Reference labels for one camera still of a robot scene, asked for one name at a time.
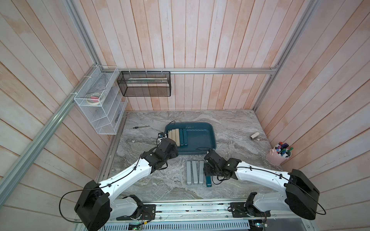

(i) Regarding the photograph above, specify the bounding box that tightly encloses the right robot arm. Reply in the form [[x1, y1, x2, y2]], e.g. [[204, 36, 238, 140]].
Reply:
[[204, 149, 320, 220]]

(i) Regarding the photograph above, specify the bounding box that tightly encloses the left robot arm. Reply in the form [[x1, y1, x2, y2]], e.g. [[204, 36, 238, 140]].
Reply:
[[74, 138, 178, 231]]

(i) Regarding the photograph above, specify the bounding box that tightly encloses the tape roll in rack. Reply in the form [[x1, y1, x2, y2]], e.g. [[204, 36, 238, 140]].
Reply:
[[86, 92, 105, 105]]

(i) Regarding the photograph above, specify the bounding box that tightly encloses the pink pen cup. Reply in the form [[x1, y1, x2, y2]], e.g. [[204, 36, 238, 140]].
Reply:
[[267, 142, 293, 166]]

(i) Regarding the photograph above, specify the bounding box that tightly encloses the small beige roll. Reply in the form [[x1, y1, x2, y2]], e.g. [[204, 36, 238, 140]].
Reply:
[[250, 132, 260, 140]]

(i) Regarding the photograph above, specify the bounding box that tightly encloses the teal plastic storage box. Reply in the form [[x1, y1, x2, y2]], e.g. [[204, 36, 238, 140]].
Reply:
[[164, 122, 217, 156]]

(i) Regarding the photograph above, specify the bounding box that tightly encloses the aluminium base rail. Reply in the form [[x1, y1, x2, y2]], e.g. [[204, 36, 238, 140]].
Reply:
[[95, 200, 318, 231]]

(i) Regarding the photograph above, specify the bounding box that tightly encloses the black mesh basket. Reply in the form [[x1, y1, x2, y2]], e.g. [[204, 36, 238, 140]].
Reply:
[[117, 71, 172, 97]]

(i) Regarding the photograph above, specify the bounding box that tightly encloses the white wire shelf rack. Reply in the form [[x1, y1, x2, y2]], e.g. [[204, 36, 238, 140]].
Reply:
[[74, 65, 127, 135]]

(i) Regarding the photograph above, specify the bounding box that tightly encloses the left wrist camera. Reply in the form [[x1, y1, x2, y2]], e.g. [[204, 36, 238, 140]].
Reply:
[[157, 132, 166, 140]]

